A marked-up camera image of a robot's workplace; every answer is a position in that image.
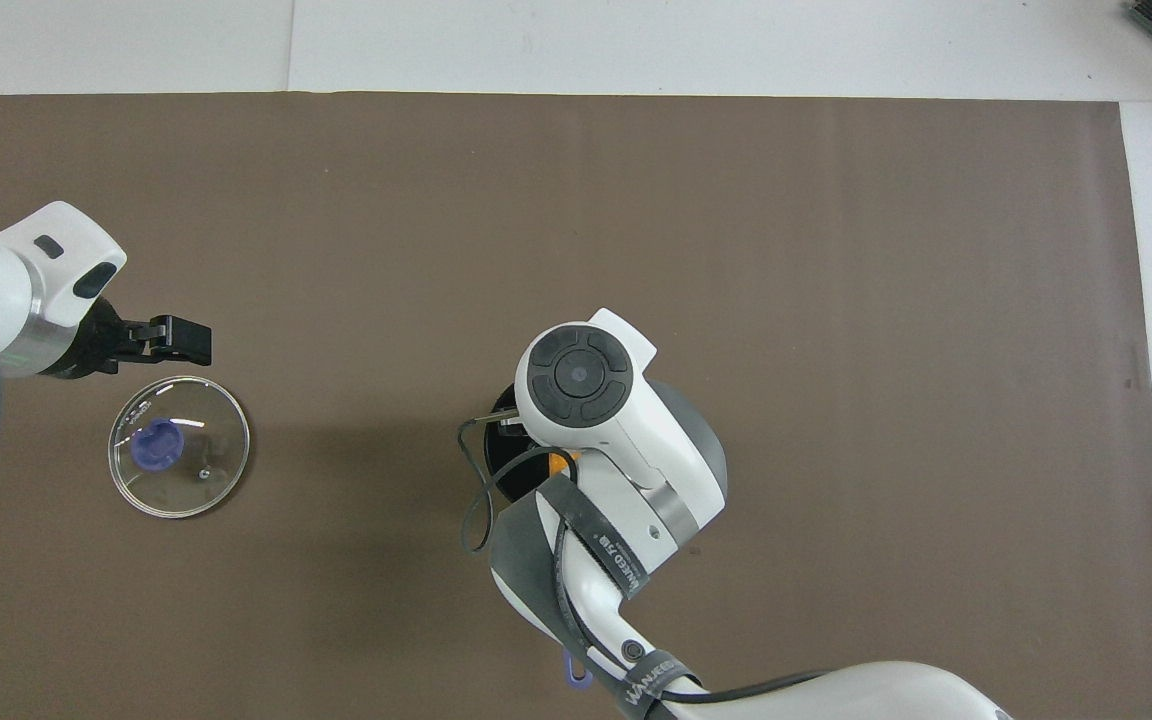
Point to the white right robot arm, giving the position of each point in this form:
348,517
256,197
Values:
636,450

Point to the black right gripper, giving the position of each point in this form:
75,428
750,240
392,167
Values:
510,417

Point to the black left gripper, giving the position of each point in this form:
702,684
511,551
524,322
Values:
96,345

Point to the glass lid purple knob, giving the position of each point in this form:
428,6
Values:
179,447

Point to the brown table mat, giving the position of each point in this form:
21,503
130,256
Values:
836,250

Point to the yellow corn cob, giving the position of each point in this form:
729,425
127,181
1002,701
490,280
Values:
563,463

